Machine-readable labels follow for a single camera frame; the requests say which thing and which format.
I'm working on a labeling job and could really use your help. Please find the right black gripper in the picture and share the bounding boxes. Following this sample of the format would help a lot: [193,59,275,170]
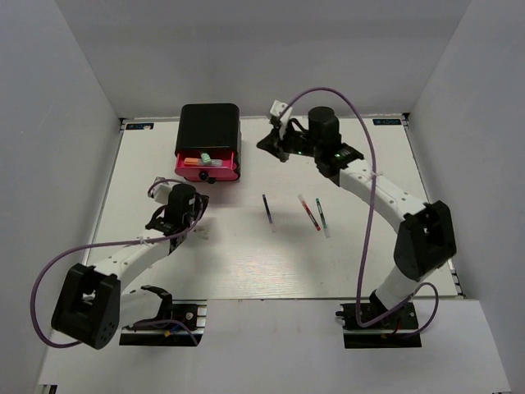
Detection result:
[258,121,322,163]

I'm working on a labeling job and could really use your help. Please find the pink top drawer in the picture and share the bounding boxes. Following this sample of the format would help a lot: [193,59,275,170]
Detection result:
[175,149,240,177]

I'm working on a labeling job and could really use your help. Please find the pink drawer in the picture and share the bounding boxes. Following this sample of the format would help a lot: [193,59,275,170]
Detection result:
[184,173,239,184]
[175,149,240,177]

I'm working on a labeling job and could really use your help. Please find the orange highlighter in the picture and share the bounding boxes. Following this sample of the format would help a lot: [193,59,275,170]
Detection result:
[184,158,202,167]

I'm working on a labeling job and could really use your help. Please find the green highlighter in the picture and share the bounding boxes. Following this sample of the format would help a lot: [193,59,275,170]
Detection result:
[199,153,223,167]

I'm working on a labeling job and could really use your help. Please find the purple pen refill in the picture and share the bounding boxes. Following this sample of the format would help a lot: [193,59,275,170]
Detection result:
[262,194,276,233]

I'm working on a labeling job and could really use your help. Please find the red pen refill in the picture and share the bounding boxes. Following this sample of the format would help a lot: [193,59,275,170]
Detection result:
[298,195,321,231]

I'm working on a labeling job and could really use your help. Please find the green pen refill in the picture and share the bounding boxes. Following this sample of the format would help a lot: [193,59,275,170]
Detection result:
[316,198,331,238]

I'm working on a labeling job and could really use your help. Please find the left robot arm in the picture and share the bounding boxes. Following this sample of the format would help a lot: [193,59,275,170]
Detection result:
[51,183,210,350]

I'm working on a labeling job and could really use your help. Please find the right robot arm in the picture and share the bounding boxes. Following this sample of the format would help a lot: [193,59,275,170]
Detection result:
[257,101,457,328]

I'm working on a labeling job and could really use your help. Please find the white staples box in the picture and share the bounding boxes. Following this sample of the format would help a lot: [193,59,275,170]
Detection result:
[194,228,209,240]

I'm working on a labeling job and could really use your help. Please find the pink bottom drawer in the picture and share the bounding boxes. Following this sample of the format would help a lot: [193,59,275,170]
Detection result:
[184,173,239,184]

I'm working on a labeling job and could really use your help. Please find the black drawer cabinet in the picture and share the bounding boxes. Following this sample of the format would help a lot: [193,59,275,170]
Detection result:
[175,103,241,179]

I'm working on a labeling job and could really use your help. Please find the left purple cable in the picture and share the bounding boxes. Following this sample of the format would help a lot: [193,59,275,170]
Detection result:
[31,176,206,349]

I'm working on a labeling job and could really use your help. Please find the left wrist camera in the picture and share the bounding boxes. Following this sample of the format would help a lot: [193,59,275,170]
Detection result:
[147,176,171,204]

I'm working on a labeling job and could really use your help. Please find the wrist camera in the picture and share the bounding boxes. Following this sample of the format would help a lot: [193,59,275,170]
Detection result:
[147,176,171,204]
[269,100,293,134]

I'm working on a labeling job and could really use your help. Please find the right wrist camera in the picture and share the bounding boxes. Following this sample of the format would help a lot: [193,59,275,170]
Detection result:
[269,100,293,134]

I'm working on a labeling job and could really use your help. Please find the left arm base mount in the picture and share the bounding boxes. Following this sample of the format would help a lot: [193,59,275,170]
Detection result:
[119,300,207,347]

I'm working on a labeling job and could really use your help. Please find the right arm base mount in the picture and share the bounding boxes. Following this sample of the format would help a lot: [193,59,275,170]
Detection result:
[336,303,422,350]

